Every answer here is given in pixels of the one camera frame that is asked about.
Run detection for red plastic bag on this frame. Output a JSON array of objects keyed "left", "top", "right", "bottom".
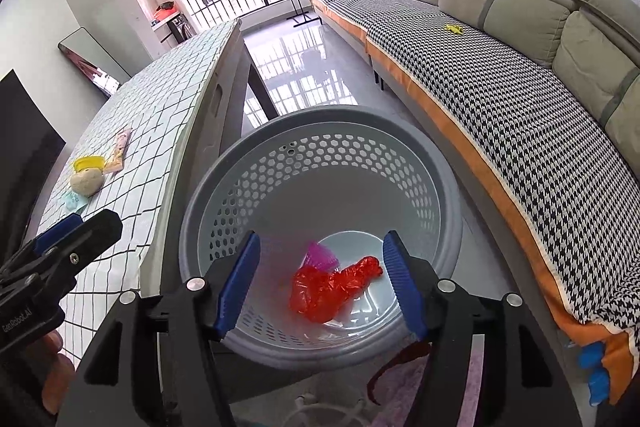
[{"left": 290, "top": 256, "right": 386, "bottom": 324}]

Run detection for white side table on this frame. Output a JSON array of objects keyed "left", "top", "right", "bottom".
[{"left": 150, "top": 14, "right": 193, "bottom": 45}]

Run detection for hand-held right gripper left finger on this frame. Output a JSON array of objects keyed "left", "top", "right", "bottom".
[{"left": 55, "top": 231, "right": 262, "bottom": 427}]

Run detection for light blue tissue packet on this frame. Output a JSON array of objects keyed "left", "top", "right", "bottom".
[{"left": 64, "top": 191, "right": 91, "bottom": 212}]

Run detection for grey sofa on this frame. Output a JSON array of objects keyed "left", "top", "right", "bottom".
[{"left": 300, "top": 0, "right": 640, "bottom": 408}]

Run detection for white checked tablecloth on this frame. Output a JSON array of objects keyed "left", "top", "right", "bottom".
[{"left": 30, "top": 19, "right": 242, "bottom": 368}]

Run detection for red container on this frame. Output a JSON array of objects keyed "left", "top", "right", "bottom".
[{"left": 154, "top": 2, "right": 180, "bottom": 25}]

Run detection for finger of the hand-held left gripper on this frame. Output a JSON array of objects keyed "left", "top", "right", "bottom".
[
  {"left": 30, "top": 209, "right": 124, "bottom": 303},
  {"left": 20, "top": 213, "right": 84, "bottom": 260}
]

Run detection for beige sloth plush toy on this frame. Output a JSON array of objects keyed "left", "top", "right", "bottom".
[{"left": 69, "top": 169, "right": 105, "bottom": 196}]

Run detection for yellow plastic lid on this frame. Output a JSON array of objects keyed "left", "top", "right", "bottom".
[{"left": 72, "top": 155, "right": 107, "bottom": 174}]

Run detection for purple fluffy cloth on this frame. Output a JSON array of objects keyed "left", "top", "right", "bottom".
[{"left": 367, "top": 342, "right": 483, "bottom": 427}]

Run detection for white wire frame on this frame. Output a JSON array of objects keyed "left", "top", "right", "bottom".
[{"left": 290, "top": 394, "right": 381, "bottom": 427}]

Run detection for leaning floor mirror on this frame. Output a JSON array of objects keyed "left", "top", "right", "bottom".
[{"left": 57, "top": 27, "right": 123, "bottom": 98}]

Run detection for purple plastic wrapper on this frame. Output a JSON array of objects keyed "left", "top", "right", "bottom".
[{"left": 299, "top": 241, "right": 342, "bottom": 273}]

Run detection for pink beige snack wrapper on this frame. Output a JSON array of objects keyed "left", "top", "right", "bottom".
[{"left": 102, "top": 128, "right": 133, "bottom": 174}]

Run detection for person's left hand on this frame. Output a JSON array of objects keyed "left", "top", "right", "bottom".
[{"left": 37, "top": 331, "right": 77, "bottom": 417}]

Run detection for grey table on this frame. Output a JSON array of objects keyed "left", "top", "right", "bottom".
[{"left": 139, "top": 21, "right": 280, "bottom": 308}]

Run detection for grey perforated plastic basket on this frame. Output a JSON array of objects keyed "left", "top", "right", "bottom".
[{"left": 178, "top": 105, "right": 463, "bottom": 370}]

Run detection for black television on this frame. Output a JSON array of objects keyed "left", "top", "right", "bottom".
[{"left": 0, "top": 69, "right": 68, "bottom": 258}]

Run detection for blue object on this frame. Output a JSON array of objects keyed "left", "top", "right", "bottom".
[{"left": 577, "top": 341, "right": 608, "bottom": 407}]

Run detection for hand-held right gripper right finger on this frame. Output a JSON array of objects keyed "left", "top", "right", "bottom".
[{"left": 382, "top": 230, "right": 583, "bottom": 427}]

